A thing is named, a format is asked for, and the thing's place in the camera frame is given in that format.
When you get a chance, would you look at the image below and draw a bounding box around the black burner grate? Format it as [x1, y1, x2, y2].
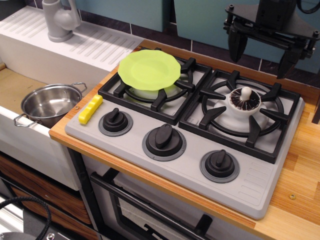
[98, 47, 213, 125]
[179, 69, 305, 164]

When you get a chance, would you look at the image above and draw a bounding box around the black left burner grate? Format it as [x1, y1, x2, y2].
[98, 47, 213, 125]

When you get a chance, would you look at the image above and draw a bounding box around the black braided cable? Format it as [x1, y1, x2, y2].
[0, 196, 52, 240]

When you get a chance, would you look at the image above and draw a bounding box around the white right burner cap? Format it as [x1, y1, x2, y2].
[214, 100, 269, 133]

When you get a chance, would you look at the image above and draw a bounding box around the white burner cap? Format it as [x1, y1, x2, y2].
[129, 85, 184, 102]
[214, 100, 269, 133]

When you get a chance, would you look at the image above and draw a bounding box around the wooden drawer front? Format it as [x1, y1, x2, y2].
[0, 152, 92, 225]

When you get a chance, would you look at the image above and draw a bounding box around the white brown toy mushroom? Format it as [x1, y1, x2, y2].
[227, 86, 262, 117]

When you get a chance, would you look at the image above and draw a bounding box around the grey toy faucet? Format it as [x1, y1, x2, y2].
[42, 0, 81, 43]

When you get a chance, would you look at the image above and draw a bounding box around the black left stove knob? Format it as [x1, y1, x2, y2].
[98, 107, 133, 137]

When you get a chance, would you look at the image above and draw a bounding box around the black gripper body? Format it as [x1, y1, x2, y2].
[223, 0, 320, 54]

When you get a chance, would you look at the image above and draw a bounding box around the yellow toy fry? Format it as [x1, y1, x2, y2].
[78, 94, 103, 125]

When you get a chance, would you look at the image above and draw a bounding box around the black right burner grate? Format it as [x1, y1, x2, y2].
[179, 69, 305, 164]

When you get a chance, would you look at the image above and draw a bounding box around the lime green plastic plate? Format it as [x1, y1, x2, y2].
[117, 49, 182, 91]

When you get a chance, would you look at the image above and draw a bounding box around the black middle stove knob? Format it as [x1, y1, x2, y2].
[142, 123, 187, 162]

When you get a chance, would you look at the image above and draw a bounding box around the white toy sink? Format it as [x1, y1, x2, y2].
[0, 6, 142, 191]

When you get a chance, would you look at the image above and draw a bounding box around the white left burner cap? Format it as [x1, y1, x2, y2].
[129, 85, 184, 102]

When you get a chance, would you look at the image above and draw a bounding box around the black right stove knob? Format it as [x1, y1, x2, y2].
[200, 149, 240, 184]

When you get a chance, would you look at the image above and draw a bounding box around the black stove knob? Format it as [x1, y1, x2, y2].
[200, 149, 240, 184]
[98, 107, 133, 137]
[142, 123, 187, 162]

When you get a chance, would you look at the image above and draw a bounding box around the stainless steel pot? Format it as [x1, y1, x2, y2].
[13, 82, 88, 129]

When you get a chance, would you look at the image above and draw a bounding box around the toy oven door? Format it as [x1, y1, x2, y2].
[83, 156, 249, 240]

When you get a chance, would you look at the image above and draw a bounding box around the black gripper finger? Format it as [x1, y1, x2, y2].
[228, 23, 248, 63]
[277, 47, 303, 79]

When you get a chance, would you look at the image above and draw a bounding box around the grey toy stove top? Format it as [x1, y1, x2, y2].
[64, 47, 306, 221]

